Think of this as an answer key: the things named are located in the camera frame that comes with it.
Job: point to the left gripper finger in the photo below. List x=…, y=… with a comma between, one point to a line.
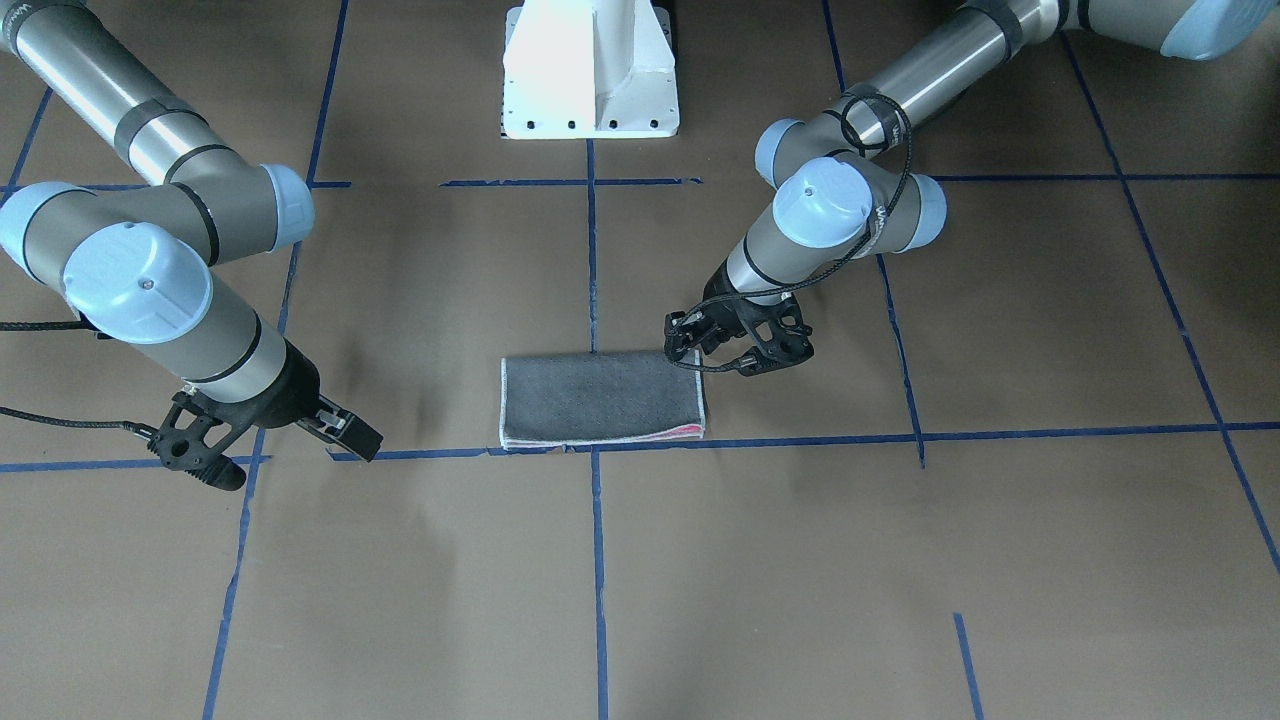
x=797, y=347
x=683, y=333

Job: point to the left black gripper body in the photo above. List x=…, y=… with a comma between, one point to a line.
x=722, y=303

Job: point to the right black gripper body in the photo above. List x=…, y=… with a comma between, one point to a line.
x=291, y=392

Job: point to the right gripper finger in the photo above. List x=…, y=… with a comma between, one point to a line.
x=336, y=425
x=195, y=437

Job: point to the pink towel with grey back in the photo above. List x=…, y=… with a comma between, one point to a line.
x=597, y=399

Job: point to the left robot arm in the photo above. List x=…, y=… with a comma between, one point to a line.
x=844, y=185

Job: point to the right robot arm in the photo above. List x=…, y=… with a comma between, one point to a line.
x=138, y=265

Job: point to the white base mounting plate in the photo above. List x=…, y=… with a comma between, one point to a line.
x=590, y=69

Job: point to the brown paper table cover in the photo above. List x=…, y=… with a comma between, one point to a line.
x=1030, y=473

